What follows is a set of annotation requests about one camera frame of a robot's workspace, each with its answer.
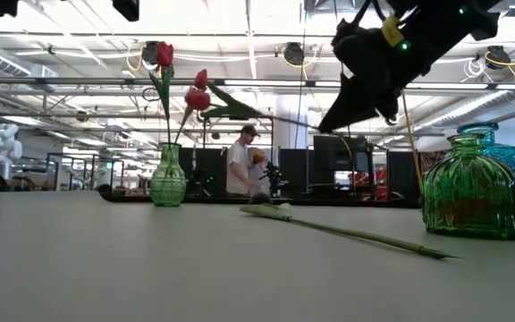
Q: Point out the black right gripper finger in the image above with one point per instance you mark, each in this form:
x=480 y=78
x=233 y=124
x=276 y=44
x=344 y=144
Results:
x=356 y=103
x=390 y=112

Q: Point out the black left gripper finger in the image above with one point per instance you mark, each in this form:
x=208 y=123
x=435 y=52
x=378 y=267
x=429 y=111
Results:
x=128 y=9

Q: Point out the squat green glass vase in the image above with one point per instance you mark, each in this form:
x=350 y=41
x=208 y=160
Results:
x=472 y=188

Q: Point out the black artificial tulip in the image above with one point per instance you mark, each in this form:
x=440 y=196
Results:
x=266 y=212

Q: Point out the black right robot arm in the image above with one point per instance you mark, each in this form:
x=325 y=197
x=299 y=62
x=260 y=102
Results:
x=445 y=27

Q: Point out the black background robot arm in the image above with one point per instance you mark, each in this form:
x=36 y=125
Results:
x=273 y=176

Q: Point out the blue glass vase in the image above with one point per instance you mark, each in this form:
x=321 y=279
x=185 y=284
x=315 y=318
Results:
x=503 y=154

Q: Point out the slim green glass vase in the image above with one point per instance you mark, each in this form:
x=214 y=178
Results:
x=168 y=183

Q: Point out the black computer monitor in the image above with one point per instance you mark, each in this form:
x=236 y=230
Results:
x=338 y=154

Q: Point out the patterned tapestry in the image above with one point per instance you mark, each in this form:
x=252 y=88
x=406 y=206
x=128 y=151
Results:
x=432 y=161

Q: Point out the black partition panel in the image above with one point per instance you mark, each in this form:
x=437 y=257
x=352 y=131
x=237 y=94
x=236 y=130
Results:
x=402 y=176
x=293 y=174

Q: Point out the white pillar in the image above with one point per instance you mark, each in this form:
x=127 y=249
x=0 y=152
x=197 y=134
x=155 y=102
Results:
x=289 y=134

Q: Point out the long ceiling light strip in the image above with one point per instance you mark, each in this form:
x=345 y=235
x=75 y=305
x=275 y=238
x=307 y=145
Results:
x=284 y=83

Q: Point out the person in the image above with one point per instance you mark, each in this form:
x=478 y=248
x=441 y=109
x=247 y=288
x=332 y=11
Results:
x=238 y=167

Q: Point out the white humanoid robot figure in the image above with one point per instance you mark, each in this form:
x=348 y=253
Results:
x=5 y=145

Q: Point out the black table frame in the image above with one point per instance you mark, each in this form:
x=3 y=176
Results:
x=123 y=197

